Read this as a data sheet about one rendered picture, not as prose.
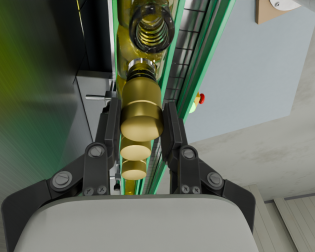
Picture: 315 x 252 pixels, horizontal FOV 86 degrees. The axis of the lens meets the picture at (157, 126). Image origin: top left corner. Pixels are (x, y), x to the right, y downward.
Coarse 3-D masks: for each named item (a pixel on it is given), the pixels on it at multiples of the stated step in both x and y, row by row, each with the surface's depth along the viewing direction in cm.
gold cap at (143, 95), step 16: (144, 80) 14; (128, 96) 13; (144, 96) 13; (160, 96) 15; (128, 112) 12; (144, 112) 12; (160, 112) 13; (128, 128) 13; (144, 128) 13; (160, 128) 13
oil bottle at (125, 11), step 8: (120, 0) 14; (128, 0) 13; (168, 0) 14; (176, 0) 14; (120, 8) 14; (128, 8) 14; (176, 8) 15; (120, 16) 15; (128, 16) 14; (152, 16) 17; (120, 24) 16; (128, 24) 15
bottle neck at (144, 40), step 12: (132, 0) 13; (144, 0) 10; (156, 0) 10; (132, 12) 10; (144, 12) 10; (156, 12) 10; (168, 12) 10; (132, 24) 10; (144, 24) 14; (156, 24) 13; (168, 24) 10; (132, 36) 11; (144, 36) 12; (156, 36) 12; (168, 36) 11; (144, 48) 11; (156, 48) 11
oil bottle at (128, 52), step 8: (120, 32) 17; (128, 32) 17; (120, 40) 17; (128, 40) 17; (120, 48) 17; (128, 48) 17; (136, 48) 17; (120, 56) 17; (128, 56) 17; (136, 56) 17; (144, 56) 17; (152, 56) 17; (160, 56) 18; (120, 64) 18; (160, 64) 18; (120, 72) 19; (160, 72) 19
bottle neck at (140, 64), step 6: (132, 60) 17; (138, 60) 17; (144, 60) 17; (132, 66) 16; (138, 66) 16; (144, 66) 16; (150, 66) 17; (132, 72) 16; (138, 72) 15; (144, 72) 15; (150, 72) 16; (126, 78) 16; (150, 78) 15
